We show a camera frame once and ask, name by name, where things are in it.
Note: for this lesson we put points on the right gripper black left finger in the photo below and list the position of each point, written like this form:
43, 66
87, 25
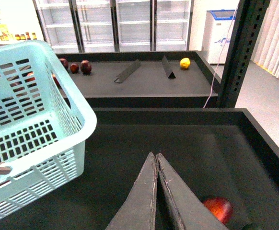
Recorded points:
138, 212

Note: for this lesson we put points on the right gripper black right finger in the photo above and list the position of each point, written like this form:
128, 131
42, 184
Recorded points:
185, 209

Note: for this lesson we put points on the light blue plastic basket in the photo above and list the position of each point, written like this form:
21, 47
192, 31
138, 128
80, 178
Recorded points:
43, 128

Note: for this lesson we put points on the dark red apple front left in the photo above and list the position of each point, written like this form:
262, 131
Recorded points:
14, 84

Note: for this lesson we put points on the red apple far tray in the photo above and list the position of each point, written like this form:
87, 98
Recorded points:
55, 80

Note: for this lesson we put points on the dark red apple back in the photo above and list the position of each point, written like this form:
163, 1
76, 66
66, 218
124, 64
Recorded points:
64, 62

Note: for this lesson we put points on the small dark red apple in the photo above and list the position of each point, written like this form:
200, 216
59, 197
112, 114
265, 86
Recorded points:
74, 68

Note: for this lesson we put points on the dark red apple right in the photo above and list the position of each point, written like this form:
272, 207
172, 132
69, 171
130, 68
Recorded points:
85, 67

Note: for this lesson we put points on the red yellow mango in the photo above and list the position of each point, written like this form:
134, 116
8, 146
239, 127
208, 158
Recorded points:
220, 207

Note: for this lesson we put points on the dark green avocado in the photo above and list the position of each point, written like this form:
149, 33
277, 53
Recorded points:
251, 226

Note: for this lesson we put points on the near black display tray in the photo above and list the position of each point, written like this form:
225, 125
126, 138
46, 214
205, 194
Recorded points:
216, 152

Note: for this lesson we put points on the black display tray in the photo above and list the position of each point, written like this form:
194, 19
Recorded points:
216, 152
148, 86

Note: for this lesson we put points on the orange tomato fruit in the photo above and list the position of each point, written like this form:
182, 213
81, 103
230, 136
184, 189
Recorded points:
30, 77

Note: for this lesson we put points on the far black display tray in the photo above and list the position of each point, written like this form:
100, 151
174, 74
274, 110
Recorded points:
148, 86

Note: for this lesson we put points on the black triangular divider right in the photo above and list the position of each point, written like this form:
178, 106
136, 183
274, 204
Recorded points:
167, 68

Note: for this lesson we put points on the white grocery shelf with bottles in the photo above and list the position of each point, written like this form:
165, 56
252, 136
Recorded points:
19, 22

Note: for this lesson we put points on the black divider strip left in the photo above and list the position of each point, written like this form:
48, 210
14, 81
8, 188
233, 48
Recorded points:
127, 72

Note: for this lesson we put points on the yellow lemon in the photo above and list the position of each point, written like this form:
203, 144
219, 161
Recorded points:
185, 63

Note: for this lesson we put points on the glass door refrigerators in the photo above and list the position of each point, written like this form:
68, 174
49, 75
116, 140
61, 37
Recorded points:
96, 26

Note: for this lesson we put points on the white vertical blinds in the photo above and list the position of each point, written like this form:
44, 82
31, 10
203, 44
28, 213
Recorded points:
266, 54

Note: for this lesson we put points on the white chest freezer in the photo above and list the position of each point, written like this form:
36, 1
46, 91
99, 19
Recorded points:
217, 35

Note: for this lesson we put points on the dark metal shelf post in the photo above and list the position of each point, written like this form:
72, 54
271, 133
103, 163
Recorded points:
248, 22

